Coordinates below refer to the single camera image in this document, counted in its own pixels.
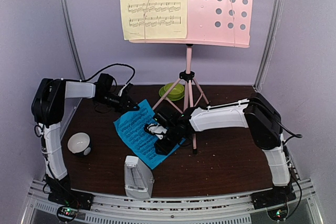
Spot aluminium frame post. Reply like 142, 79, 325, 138
254, 0, 284, 92
60, 0, 85, 81

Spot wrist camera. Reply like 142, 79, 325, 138
144, 123, 167, 140
118, 83, 133, 97

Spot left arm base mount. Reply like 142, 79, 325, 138
48, 190, 94, 222

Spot front aluminium rail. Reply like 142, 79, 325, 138
18, 179, 327, 223

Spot green plastic saucer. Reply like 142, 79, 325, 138
159, 86, 184, 101

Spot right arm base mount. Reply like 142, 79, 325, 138
251, 190, 296, 222

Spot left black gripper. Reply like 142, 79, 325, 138
95, 92, 140, 113

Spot white metronome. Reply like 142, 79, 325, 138
124, 155, 154, 200

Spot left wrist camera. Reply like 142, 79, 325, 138
118, 83, 133, 97

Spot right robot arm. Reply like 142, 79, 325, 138
144, 93, 302, 204

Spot green plastic bowl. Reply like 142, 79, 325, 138
163, 83, 185, 100

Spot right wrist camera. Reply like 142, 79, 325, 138
144, 123, 167, 140

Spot pink music stand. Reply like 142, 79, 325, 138
140, 0, 253, 154

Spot left aluminium frame post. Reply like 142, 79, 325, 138
60, 0, 85, 81

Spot right aluminium frame post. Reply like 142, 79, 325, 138
254, 0, 284, 92

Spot blue sheet music page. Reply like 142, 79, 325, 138
113, 99, 186, 170

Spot white and navy bowl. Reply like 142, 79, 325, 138
67, 132, 92, 157

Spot yellow sheet music page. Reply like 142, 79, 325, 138
120, 0, 187, 40

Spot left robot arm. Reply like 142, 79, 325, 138
31, 69, 140, 205

